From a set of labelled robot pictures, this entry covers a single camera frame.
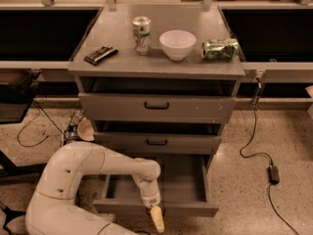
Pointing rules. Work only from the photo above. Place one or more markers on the grey drawer cabinet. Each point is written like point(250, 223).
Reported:
point(129, 72)

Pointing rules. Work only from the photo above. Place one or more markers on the crumpled chip bag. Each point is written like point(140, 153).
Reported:
point(70, 133)

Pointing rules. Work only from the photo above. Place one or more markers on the white bowl on floor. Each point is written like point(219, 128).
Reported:
point(85, 130)

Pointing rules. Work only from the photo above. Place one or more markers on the grey top drawer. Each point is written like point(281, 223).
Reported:
point(156, 108)

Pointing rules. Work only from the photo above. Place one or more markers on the green soda can lying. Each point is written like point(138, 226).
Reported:
point(220, 49)

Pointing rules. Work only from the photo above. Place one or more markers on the grey bottom drawer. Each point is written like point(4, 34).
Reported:
point(182, 185)

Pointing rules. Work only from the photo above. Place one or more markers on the black power adapter with cable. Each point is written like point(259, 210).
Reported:
point(273, 171)

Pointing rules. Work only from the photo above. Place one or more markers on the black tripod leg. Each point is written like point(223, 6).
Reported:
point(10, 215)

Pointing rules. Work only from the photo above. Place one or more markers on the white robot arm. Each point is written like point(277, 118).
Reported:
point(52, 209)

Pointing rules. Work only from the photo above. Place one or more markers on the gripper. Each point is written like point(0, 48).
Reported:
point(152, 200)

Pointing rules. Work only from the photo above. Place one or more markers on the upright white soda can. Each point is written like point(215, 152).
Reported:
point(142, 34)

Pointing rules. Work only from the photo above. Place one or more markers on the black stand with tray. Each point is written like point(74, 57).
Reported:
point(17, 92)

